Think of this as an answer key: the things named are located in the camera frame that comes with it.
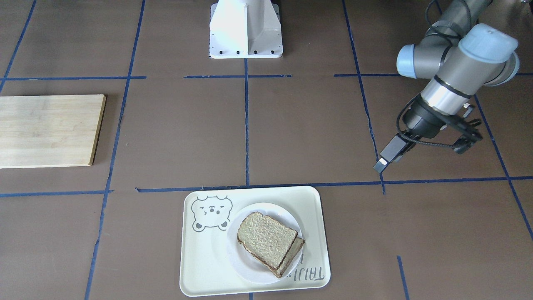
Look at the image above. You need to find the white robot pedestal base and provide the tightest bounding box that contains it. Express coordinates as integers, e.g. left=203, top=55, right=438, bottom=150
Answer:
left=208, top=0, right=284, bottom=59

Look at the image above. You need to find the cream bear tray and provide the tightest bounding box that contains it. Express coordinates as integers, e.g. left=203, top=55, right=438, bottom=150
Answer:
left=179, top=186, right=331, bottom=297

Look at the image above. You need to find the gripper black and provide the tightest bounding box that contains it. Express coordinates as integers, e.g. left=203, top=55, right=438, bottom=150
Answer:
left=373, top=98, right=446, bottom=173

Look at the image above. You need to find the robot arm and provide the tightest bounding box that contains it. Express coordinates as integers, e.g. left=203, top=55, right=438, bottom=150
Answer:
left=374, top=0, right=520, bottom=173

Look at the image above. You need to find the white round plate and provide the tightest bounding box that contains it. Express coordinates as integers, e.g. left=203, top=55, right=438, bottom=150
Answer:
left=227, top=202, right=306, bottom=285

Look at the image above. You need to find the wooden cutting board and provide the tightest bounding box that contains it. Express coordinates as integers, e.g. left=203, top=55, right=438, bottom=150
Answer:
left=0, top=94, right=107, bottom=169

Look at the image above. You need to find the bread slice under egg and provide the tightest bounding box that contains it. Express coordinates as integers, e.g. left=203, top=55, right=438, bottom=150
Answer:
left=274, top=237, right=305, bottom=278

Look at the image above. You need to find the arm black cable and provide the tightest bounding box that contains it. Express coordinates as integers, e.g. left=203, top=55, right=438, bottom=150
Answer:
left=396, top=0, right=479, bottom=148

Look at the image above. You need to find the bread slice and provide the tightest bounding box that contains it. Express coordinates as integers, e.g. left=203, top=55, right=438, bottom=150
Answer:
left=237, top=212, right=298, bottom=273
left=274, top=237, right=305, bottom=278

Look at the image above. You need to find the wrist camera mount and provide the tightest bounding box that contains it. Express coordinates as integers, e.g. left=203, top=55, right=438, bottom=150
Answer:
left=445, top=102, right=482, bottom=154

